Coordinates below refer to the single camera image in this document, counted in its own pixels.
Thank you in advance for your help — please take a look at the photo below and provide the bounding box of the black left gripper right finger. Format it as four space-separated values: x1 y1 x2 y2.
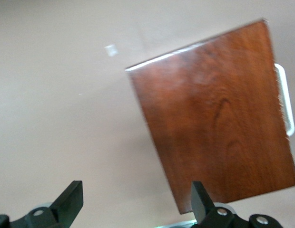
190 180 281 228

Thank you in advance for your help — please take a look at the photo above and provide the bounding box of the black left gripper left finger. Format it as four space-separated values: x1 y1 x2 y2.
0 180 84 228

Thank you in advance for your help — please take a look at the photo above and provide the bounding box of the wooden drawer with white handle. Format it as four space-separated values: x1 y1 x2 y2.
273 63 295 137

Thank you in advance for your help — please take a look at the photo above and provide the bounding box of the dark brown wooden cabinet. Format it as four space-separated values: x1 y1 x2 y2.
125 18 295 215

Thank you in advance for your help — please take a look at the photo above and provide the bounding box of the small tape patch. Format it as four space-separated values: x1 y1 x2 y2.
104 44 118 57

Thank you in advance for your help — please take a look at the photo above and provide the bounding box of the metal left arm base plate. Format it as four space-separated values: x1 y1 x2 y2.
159 219 198 228

